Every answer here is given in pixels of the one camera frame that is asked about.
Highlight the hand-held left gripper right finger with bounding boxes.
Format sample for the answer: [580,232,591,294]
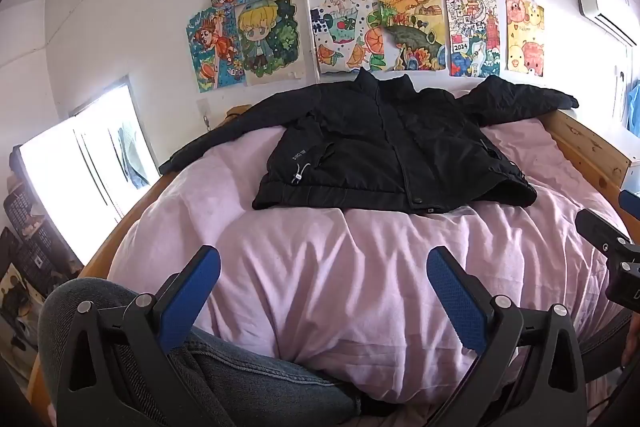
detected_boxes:
[426,245,587,427]

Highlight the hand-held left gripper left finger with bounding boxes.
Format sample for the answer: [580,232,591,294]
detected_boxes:
[57,245,221,427]

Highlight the black jacket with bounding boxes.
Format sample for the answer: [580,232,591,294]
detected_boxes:
[159,68,580,215]

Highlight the person's right forearm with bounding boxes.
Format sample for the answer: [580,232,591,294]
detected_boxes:
[622,314,640,368]

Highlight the white cabinet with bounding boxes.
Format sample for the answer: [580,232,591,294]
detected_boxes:
[620,157,640,196]

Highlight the person's left leg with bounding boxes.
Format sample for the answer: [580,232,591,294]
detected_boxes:
[37,278,363,427]

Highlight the blue hanging cloth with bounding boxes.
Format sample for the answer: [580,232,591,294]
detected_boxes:
[626,81,640,135]

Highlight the pink blanket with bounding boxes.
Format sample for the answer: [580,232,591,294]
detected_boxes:
[107,89,633,427]

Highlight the black plastic crate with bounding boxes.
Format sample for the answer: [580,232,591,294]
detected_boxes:
[0,227,83,300]
[2,183,50,240]

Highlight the bright window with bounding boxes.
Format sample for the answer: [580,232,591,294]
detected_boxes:
[12,76,161,267]

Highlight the wooden bed frame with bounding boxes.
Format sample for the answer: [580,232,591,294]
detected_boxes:
[27,104,632,427]

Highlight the group of colourful wall drawings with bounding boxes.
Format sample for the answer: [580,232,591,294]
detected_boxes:
[186,0,546,94]

